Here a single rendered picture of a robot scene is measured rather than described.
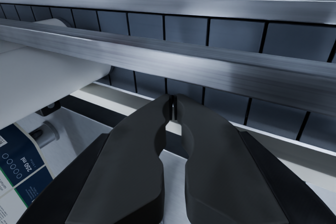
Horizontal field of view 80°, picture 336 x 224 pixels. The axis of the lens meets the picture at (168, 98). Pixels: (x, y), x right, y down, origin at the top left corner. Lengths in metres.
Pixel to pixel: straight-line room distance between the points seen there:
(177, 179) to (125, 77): 0.14
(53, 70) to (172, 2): 0.11
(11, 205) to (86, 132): 0.19
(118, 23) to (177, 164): 0.17
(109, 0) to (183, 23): 0.08
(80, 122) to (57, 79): 0.18
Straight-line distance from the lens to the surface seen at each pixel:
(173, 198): 0.32
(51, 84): 0.19
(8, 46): 0.23
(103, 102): 0.21
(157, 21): 0.18
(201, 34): 0.16
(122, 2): 0.20
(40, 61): 0.19
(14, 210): 0.48
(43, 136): 0.45
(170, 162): 0.26
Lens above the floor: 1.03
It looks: 47 degrees down
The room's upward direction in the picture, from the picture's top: 132 degrees counter-clockwise
